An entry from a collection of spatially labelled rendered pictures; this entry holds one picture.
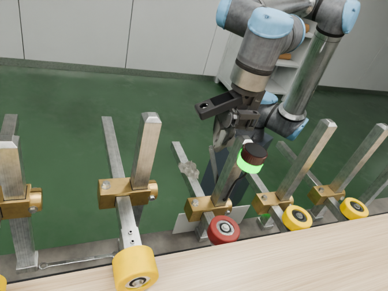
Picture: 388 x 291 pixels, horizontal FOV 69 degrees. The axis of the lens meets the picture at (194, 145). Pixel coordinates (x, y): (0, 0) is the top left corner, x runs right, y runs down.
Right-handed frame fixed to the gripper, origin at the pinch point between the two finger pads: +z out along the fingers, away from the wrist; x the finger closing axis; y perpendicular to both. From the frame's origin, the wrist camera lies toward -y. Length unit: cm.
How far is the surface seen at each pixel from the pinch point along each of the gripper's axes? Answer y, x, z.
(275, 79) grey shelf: 236, 248, 85
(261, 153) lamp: 3.0, -13.8, -9.7
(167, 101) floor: 63, 200, 101
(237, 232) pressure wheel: 0.7, -20.8, 10.5
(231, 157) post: 0.6, -7.7, -3.1
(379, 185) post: 77, -9, 14
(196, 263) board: -12.5, -26.3, 11.2
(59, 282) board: -39.9, -24.3, 11.2
